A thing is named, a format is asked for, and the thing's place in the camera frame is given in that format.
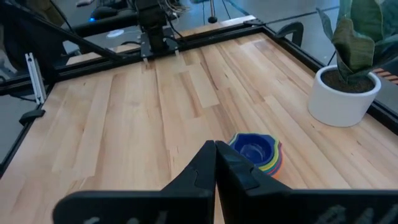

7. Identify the black round foot on pole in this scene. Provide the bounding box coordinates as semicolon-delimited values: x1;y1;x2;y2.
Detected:
207;0;218;24

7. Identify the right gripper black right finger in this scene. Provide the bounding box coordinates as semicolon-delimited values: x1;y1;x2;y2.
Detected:
215;140;292;192

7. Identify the red measuring cup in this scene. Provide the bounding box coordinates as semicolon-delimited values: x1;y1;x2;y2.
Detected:
261;139;284;177

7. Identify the black computer mouse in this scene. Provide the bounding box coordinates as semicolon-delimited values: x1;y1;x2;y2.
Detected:
89;6;119;22

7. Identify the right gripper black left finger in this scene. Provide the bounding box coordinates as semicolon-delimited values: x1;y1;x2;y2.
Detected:
160;139;217;193

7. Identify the tan chair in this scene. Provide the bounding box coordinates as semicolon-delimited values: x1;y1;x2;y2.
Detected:
26;0;66;27

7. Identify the black aluminium table frame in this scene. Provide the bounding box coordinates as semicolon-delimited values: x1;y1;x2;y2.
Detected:
0;0;398;178

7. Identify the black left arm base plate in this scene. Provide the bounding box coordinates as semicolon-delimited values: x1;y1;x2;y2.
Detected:
139;30;182;63

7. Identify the small dark blue measuring cup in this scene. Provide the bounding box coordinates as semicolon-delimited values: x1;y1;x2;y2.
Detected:
231;133;279;169

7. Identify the green measuring cup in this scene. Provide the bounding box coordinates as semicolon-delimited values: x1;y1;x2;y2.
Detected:
229;133;282;174

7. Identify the potted plant in white pot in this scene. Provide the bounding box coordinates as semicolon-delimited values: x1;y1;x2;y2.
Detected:
307;0;398;128

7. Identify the orange measuring cup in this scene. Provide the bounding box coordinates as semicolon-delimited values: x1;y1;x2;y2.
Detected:
264;149;284;180

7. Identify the light blue measuring cup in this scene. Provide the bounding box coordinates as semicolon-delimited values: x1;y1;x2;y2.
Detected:
228;132;280;147

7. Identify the black desk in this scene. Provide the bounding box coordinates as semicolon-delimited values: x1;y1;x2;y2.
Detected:
67;9;147;52

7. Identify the yellow measuring cup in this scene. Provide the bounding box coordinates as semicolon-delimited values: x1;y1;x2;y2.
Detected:
229;133;281;172

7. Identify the silver aluminium bracket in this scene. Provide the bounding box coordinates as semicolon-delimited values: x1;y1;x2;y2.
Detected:
24;52;45;105

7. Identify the black frame clamp lever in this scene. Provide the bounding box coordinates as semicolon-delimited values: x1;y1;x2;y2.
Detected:
18;108;47;127
275;21;305;47

